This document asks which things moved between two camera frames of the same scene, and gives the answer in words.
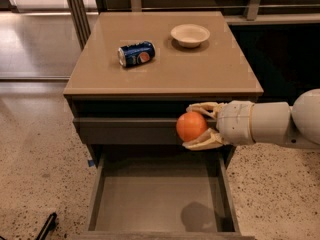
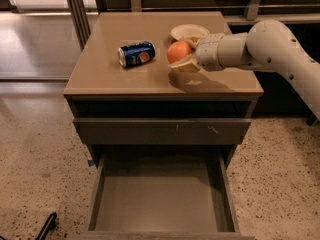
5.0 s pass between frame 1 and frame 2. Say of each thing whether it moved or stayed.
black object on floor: stayed
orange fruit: moved
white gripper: moved
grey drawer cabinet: stayed
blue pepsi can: stayed
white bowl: stayed
